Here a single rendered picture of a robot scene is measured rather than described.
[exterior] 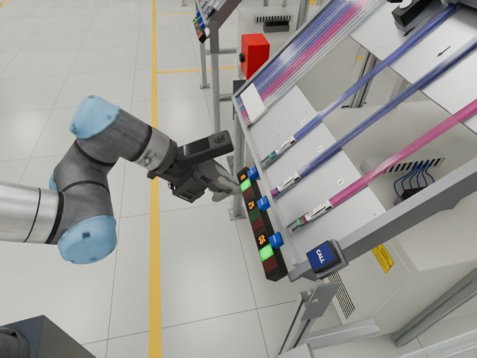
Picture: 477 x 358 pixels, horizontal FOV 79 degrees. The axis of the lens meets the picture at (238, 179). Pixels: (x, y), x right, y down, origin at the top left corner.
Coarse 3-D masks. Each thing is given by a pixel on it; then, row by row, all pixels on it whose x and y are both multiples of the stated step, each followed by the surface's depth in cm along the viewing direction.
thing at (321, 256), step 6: (324, 246) 52; (312, 252) 53; (318, 252) 52; (324, 252) 51; (330, 252) 50; (312, 258) 52; (318, 258) 52; (324, 258) 51; (330, 258) 50; (312, 264) 52; (318, 264) 51; (324, 264) 50
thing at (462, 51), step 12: (468, 48) 52; (444, 60) 54; (456, 60) 53; (432, 72) 55; (420, 84) 55; (396, 96) 58; (408, 96) 57; (384, 108) 59; (372, 120) 59; (360, 132) 61; (336, 144) 63; (324, 156) 64; (300, 168) 67; (312, 168) 66; (276, 192) 70
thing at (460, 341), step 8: (456, 336) 31; (464, 336) 30; (472, 336) 30; (440, 344) 31; (448, 344) 31; (456, 344) 30; (464, 344) 30; (472, 344) 29; (416, 352) 32; (424, 352) 32; (432, 352) 31; (440, 352) 31; (448, 352) 30; (456, 352) 30
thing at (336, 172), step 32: (288, 96) 84; (256, 128) 88; (288, 128) 78; (320, 128) 70; (288, 160) 73; (288, 192) 69; (320, 192) 62; (288, 224) 64; (320, 224) 59; (352, 224) 55
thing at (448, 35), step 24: (384, 24) 70; (456, 24) 57; (384, 48) 67; (408, 48) 62; (432, 48) 58; (456, 48) 55; (408, 72) 60; (456, 72) 53; (432, 96) 54; (456, 96) 51
